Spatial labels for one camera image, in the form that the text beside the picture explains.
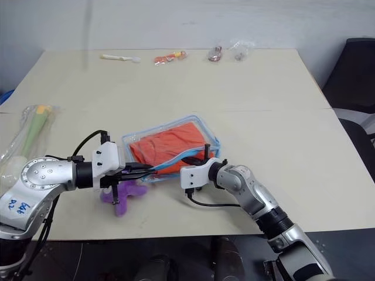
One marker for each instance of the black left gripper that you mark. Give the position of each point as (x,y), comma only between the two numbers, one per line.
(112,179)

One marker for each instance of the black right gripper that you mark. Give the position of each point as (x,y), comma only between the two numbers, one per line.
(201,161)

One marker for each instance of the purple plush toy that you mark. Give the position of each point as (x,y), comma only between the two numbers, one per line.
(134,190)

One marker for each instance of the orange cloth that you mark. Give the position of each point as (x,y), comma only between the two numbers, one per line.
(173,143)

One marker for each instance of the clear blue-trimmed plastic pouch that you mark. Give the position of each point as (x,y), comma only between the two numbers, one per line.
(208,131)

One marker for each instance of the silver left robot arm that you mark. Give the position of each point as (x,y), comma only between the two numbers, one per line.
(41,181)

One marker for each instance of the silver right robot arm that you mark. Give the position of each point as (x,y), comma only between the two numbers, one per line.
(252,190)

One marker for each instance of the orange item in clear packet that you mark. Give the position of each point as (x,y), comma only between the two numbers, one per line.
(170,57)

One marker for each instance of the brown item in clear packet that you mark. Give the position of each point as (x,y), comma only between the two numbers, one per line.
(214,54)

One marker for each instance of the clear bag with green item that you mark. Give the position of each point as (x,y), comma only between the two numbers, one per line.
(33,128)

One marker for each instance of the white toothbrush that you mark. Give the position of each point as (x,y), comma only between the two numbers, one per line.
(114,57)

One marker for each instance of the grey item in clear packet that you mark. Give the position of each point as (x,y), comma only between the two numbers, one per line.
(241,52)

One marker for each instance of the blue object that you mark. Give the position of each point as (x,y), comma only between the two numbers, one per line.
(5,96)

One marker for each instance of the black office chair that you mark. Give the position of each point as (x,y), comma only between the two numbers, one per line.
(351,76)

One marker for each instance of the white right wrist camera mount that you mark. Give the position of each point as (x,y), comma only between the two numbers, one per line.
(194,174)

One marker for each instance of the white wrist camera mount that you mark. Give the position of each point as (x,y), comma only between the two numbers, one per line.
(107,159)
(194,174)

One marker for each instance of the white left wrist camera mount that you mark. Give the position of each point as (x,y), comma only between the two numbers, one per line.
(107,159)

